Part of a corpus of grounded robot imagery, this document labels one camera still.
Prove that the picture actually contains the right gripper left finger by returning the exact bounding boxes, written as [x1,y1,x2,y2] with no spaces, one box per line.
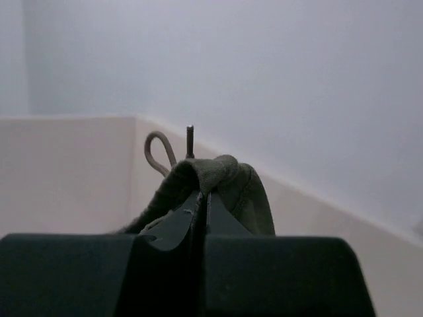
[1,192,202,316]

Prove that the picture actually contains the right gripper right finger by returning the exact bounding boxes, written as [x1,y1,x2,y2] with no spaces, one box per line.
[204,195,375,316]

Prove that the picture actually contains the olive green shorts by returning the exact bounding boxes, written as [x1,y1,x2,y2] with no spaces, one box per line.
[114,131,277,237]

